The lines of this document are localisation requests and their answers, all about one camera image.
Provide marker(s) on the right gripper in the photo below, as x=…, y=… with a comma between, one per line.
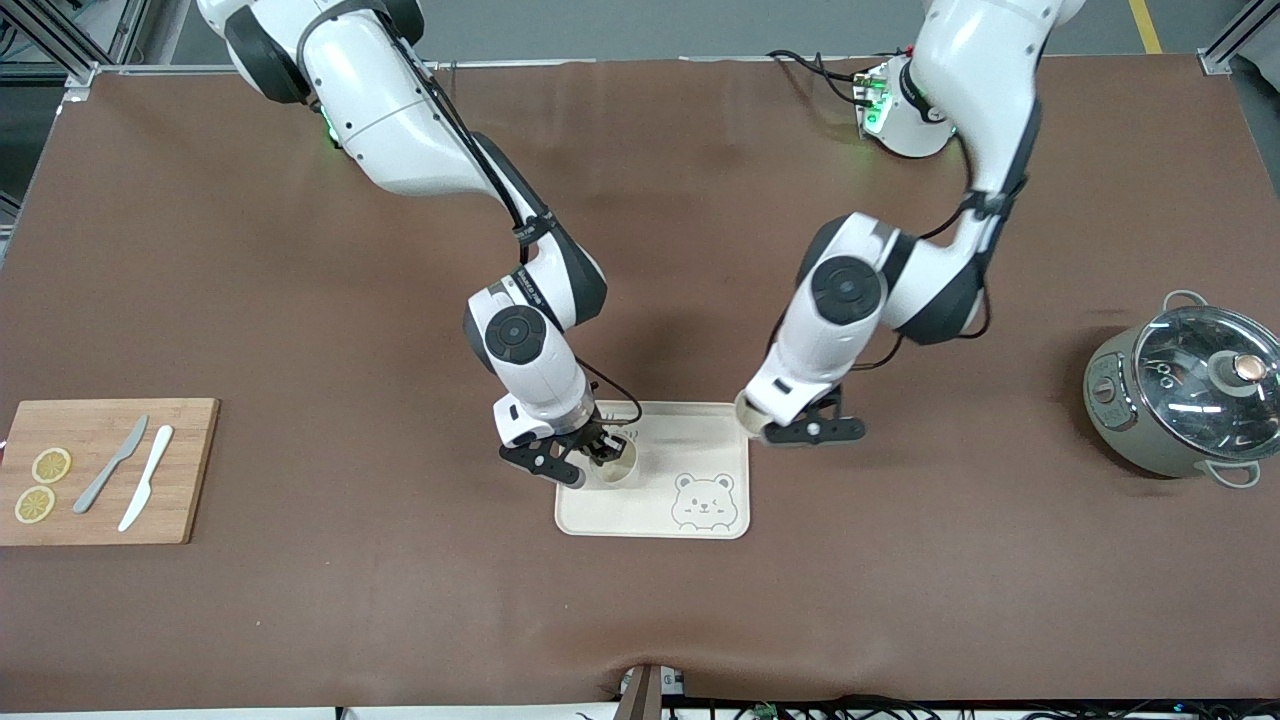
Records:
x=594, y=436

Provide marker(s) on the white IKEA cup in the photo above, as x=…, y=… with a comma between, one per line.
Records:
x=743, y=418
x=618, y=476

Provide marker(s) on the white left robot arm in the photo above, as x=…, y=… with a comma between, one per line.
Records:
x=980, y=80

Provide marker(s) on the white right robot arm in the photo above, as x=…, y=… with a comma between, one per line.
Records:
x=400, y=120

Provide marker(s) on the cream bear print tray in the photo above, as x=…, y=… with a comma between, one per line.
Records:
x=650, y=500

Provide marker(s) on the grey electric cooking pot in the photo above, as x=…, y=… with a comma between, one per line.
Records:
x=1115, y=420

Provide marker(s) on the brown table mat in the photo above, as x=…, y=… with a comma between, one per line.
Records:
x=300, y=620

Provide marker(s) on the glass pot lid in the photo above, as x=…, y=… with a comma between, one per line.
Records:
x=1190, y=400

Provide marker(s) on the white plastic knife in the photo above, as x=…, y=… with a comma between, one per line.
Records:
x=148, y=475

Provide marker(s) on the grey plastic knife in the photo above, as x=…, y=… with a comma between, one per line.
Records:
x=110, y=465

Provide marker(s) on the bamboo cutting board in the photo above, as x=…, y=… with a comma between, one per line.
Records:
x=100, y=530

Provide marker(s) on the yellow lemon slice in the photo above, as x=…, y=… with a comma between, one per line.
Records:
x=35, y=504
x=51, y=465

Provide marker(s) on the grey metal bracket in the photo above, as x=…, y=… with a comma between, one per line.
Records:
x=640, y=700

